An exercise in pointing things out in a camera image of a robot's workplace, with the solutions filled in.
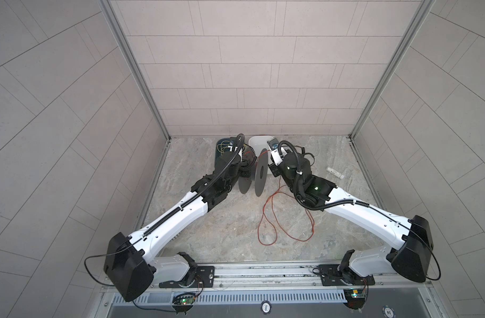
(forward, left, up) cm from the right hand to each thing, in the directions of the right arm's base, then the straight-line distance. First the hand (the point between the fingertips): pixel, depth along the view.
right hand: (273, 148), depth 73 cm
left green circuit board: (-41, +33, -26) cm, 59 cm away
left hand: (0, +8, -2) cm, 8 cm away
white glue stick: (+6, -34, -28) cm, 44 cm away
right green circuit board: (-44, -25, -31) cm, 59 cm away
